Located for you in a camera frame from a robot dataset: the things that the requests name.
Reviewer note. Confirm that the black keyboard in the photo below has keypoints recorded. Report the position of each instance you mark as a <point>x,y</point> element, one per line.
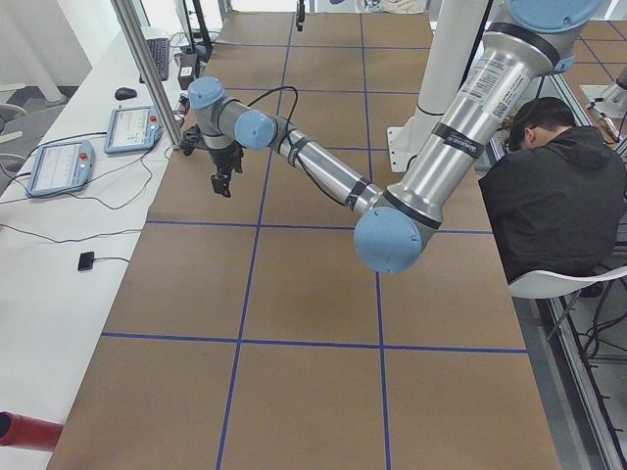
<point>159,51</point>

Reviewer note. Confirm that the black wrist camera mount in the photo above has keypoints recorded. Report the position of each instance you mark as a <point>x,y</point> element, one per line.
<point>192,139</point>

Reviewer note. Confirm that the aluminium frame post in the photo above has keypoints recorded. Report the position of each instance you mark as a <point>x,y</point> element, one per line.
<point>132,31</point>

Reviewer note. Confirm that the small black square puck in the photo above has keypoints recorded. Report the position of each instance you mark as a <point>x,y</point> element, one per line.
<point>86,261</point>

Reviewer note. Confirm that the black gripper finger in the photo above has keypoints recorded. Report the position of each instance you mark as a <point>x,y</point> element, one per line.
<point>300,15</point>
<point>221,181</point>

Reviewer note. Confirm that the red cylinder bottle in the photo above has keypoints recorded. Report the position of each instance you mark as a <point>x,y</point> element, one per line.
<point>29,433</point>

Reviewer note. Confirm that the black computer mouse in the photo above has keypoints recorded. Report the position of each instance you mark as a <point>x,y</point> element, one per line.
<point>125,93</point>

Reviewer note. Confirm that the person in black jacket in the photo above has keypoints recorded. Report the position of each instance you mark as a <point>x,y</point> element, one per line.
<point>556,198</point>

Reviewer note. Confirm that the near blue teach pendant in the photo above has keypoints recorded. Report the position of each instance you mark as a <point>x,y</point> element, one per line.
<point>60,168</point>

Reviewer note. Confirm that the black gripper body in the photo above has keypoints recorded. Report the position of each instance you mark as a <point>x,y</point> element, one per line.
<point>225,157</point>

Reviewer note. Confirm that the blue teach pendant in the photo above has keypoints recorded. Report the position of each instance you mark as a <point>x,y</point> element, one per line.
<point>60,168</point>
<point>132,129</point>

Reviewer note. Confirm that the far blue teach pendant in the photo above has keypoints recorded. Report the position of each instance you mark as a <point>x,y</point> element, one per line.
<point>132,129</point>

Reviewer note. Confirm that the black power adapter box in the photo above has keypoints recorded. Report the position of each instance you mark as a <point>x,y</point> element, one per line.
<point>188,70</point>

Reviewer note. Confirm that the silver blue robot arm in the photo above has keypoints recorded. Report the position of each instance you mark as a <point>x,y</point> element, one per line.
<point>489,51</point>

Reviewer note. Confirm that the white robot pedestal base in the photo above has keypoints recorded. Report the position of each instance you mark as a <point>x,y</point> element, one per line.
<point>426,98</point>

